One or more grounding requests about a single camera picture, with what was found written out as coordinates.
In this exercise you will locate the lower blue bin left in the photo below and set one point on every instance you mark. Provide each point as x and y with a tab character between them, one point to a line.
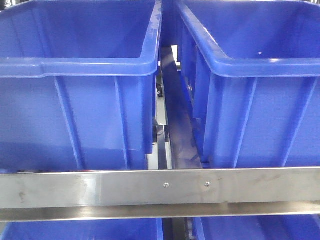
111	229

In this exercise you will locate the upper shelf blue bin right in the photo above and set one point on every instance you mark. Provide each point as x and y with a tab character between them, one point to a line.
253	70

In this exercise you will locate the shelf blue bin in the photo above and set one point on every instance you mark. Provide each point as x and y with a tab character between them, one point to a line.
253	70
77	84

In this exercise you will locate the upper shelf blue bin left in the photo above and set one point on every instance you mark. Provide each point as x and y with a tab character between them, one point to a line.
77	84

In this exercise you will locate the lower blue bin right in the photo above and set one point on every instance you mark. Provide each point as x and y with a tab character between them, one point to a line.
273	227

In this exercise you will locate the steel shelf front rail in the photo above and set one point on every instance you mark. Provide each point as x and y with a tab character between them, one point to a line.
97	195

